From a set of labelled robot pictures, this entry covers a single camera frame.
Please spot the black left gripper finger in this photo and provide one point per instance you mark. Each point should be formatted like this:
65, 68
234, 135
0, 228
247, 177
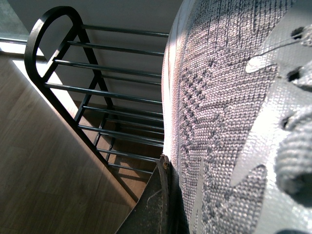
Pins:
160, 209

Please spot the grey sneaker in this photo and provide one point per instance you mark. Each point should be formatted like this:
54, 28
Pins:
237, 104

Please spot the black metal shoe rack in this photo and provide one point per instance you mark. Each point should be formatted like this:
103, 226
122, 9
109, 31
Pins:
105, 82

